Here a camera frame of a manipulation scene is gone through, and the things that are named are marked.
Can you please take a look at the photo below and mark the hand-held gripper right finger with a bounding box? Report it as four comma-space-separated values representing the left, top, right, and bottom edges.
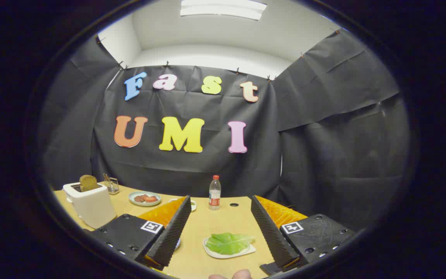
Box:
250, 195, 357, 276

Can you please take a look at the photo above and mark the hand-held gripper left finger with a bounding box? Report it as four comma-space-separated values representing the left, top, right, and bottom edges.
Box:
91, 195, 192, 271

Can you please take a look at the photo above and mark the green lettuce leaf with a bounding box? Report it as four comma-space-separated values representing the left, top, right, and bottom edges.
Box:
206, 232, 255, 255

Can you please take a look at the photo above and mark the brown bread slice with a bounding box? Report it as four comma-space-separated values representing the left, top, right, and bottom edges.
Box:
79, 175, 99, 193

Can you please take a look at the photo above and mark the white sectioned seasoning dish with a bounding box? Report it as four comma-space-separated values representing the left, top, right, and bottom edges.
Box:
169, 198, 197, 212

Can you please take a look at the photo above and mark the white square plate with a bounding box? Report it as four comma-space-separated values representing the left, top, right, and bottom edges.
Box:
202, 236, 257, 259

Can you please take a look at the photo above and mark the pale green round plate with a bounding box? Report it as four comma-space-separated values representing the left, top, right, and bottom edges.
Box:
128, 191, 162, 207

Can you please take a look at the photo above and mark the clear bottle red label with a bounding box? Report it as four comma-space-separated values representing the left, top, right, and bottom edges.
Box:
209, 175, 222, 211

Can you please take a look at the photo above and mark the white toaster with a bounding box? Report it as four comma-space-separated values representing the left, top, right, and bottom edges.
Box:
63, 181, 117, 229

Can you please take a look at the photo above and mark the black backdrop cloth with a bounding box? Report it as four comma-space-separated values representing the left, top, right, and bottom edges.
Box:
39, 29, 411, 233

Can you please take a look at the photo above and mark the ceiling light panel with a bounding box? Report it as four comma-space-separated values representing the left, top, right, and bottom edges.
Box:
180, 0, 268, 21

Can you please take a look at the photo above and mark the wire utensil holder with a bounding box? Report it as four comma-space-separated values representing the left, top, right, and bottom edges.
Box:
105, 177, 120, 195

